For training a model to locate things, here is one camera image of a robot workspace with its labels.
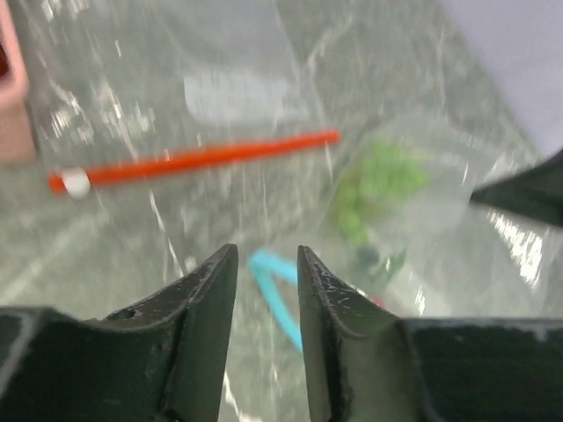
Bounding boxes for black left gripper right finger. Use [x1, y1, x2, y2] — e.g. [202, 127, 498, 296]
[297, 246, 562, 421]

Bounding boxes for blue zip bag with strawberries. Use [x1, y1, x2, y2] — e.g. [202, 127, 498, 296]
[248, 111, 562, 346]

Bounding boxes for orange zip bag with vegetables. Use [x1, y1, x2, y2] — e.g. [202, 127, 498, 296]
[14, 1, 340, 197]

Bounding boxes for pink perforated plastic basket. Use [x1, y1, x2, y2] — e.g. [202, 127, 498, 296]
[1, 1, 36, 164]

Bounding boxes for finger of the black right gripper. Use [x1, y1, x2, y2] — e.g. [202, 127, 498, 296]
[470, 150, 562, 227]

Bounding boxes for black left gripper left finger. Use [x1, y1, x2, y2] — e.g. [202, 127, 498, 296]
[1, 244, 238, 421]

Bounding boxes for green fake grape bunch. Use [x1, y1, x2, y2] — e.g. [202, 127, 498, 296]
[331, 140, 428, 245]

